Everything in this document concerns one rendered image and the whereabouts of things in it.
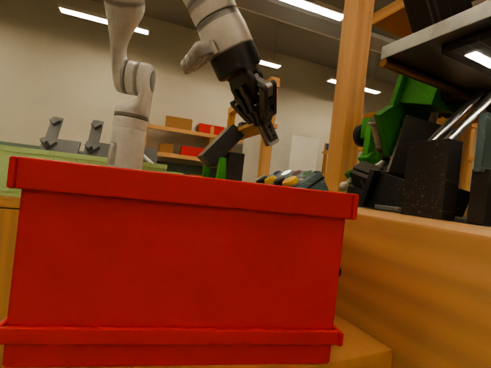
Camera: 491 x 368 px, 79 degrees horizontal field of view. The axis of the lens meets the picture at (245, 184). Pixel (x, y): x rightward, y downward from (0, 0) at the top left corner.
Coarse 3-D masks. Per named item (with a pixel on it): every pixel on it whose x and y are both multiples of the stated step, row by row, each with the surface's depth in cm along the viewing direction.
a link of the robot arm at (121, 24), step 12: (108, 0) 67; (120, 0) 67; (132, 0) 68; (144, 0) 71; (108, 12) 70; (120, 12) 69; (132, 12) 69; (108, 24) 72; (120, 24) 71; (132, 24) 72; (120, 36) 73; (120, 48) 76; (120, 60) 78; (120, 72) 79; (120, 84) 81
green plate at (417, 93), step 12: (396, 84) 60; (408, 84) 58; (420, 84) 56; (396, 96) 59; (408, 96) 58; (420, 96) 56; (432, 96) 54; (408, 108) 61; (420, 108) 61; (432, 108) 58; (444, 108) 55; (456, 108) 57
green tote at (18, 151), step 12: (0, 156) 100; (24, 156) 102; (36, 156) 103; (48, 156) 104; (60, 156) 105; (72, 156) 106; (84, 156) 107; (96, 156) 108; (0, 168) 100; (144, 168) 114; (156, 168) 115; (0, 180) 100; (0, 192) 100; (12, 192) 101
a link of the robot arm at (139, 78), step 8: (128, 64) 80; (136, 64) 80; (144, 64) 81; (128, 72) 80; (136, 72) 80; (144, 72) 80; (152, 72) 82; (128, 80) 80; (136, 80) 80; (144, 80) 80; (152, 80) 83; (128, 88) 81; (136, 88) 81; (144, 88) 80; (152, 88) 84; (144, 96) 81; (152, 96) 86; (120, 104) 81; (128, 104) 80; (136, 104) 80; (144, 104) 81; (120, 112) 80; (128, 112) 80; (136, 112) 81; (144, 112) 82
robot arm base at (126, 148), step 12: (120, 120) 80; (132, 120) 80; (144, 120) 83; (120, 132) 80; (132, 132) 81; (144, 132) 84; (120, 144) 80; (132, 144) 81; (144, 144) 85; (108, 156) 82; (120, 156) 80; (132, 156) 81; (132, 168) 82
